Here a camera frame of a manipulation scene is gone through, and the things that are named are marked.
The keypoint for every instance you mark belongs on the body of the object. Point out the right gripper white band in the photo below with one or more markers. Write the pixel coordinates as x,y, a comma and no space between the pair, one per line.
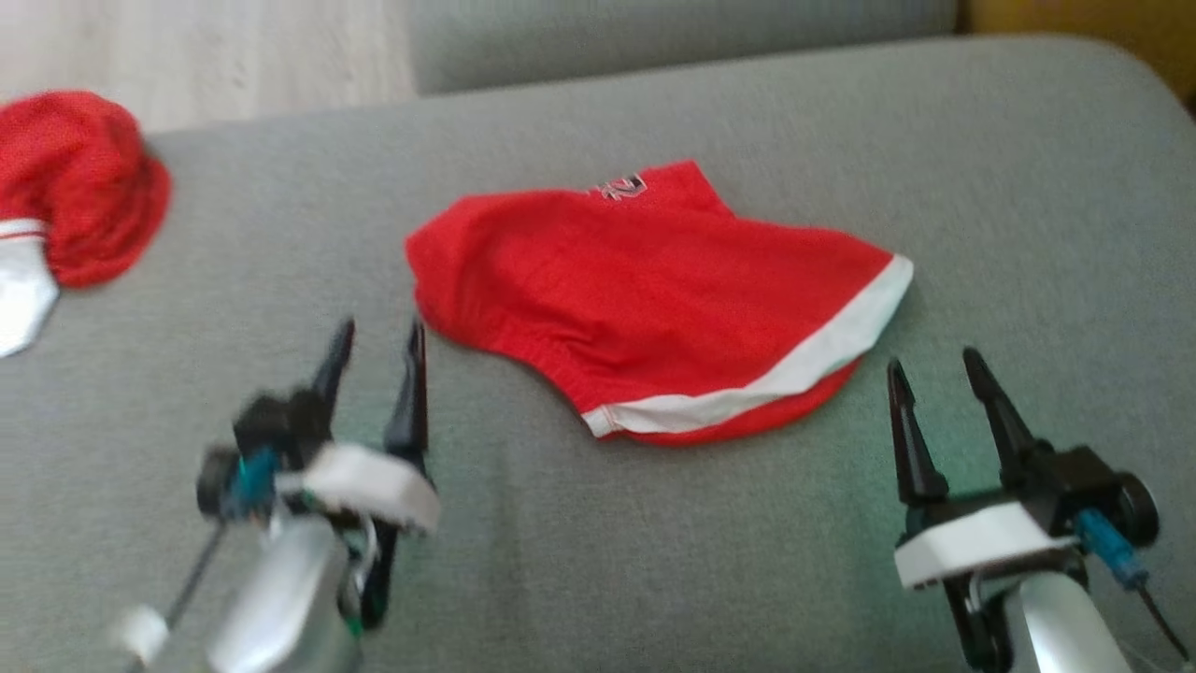
981,542

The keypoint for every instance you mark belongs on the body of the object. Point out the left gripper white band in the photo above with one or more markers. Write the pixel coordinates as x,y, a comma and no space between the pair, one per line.
374,486

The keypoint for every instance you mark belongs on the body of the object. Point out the red shorts with white trim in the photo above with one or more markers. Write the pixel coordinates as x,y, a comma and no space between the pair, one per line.
654,299

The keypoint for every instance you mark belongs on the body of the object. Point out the red shirt with white collar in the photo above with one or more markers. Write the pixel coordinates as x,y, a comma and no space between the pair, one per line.
84,187

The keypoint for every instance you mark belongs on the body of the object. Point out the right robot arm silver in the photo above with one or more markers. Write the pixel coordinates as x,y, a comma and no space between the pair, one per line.
1065,626

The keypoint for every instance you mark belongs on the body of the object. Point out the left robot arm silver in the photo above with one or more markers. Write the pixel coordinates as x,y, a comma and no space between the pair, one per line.
280,598

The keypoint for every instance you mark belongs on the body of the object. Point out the large grey sofa seat cushion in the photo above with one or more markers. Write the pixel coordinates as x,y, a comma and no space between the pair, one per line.
1028,187

